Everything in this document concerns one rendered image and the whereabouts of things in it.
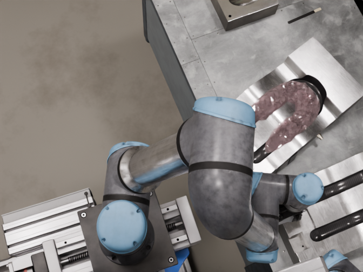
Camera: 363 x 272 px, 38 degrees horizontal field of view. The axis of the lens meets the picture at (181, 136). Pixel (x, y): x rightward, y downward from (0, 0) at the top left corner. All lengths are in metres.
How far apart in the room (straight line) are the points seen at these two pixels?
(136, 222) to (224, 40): 0.90
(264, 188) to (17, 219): 0.74
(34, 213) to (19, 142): 1.12
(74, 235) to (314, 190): 0.68
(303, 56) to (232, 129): 0.95
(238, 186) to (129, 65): 1.93
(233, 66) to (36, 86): 1.22
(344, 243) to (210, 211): 0.86
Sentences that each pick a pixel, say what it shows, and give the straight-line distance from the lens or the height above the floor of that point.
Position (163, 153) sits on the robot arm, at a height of 1.46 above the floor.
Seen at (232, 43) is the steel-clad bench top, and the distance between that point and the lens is 1.95.
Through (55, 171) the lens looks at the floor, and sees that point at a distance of 2.64.
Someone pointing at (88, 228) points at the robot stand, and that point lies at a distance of 1.50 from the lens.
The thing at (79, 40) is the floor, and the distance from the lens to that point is 2.87.
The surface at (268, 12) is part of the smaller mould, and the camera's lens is 1.99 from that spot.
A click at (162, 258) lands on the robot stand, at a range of 1.48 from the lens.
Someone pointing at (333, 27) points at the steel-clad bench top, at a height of 0.80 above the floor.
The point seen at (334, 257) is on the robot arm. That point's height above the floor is 1.28.
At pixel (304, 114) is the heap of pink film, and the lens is 1.78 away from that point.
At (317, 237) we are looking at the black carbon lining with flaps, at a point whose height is 0.89.
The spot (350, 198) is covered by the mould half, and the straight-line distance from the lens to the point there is 1.75.
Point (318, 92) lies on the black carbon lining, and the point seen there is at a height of 0.87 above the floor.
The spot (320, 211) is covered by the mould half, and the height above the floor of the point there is 0.89.
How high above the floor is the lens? 2.51
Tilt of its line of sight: 72 degrees down
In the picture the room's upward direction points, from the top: 7 degrees clockwise
